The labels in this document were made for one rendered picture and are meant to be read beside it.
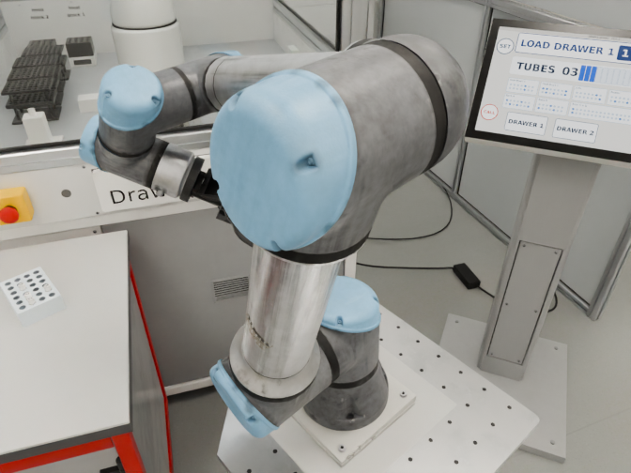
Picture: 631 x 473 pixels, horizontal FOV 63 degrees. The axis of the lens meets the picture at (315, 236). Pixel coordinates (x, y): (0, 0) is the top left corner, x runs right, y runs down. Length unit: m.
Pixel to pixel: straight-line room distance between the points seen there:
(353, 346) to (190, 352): 1.07
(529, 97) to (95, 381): 1.14
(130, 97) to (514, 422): 0.77
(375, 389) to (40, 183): 0.90
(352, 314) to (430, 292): 1.60
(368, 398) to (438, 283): 1.55
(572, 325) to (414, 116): 2.02
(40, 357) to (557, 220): 1.30
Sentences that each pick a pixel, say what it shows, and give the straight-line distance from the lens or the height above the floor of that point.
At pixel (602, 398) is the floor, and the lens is 2.13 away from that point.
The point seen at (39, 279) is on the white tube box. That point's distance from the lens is 1.24.
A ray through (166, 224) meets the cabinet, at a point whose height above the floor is 0.73.
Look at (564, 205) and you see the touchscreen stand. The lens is 1.55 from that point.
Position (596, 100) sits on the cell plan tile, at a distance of 1.41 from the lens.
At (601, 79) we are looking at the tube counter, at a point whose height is 1.10.
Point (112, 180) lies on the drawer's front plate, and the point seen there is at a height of 0.90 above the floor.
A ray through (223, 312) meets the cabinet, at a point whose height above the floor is 0.38.
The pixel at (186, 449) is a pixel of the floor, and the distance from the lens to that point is 1.82.
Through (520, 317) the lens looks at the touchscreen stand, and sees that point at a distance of 1.80.
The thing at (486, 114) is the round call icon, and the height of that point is 1.01.
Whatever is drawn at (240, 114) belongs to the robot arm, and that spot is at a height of 1.38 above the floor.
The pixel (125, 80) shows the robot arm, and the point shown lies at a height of 1.30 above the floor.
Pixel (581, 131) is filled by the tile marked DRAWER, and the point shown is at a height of 1.00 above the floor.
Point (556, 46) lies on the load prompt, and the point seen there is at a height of 1.16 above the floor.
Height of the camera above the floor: 1.51
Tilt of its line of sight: 36 degrees down
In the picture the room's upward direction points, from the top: straight up
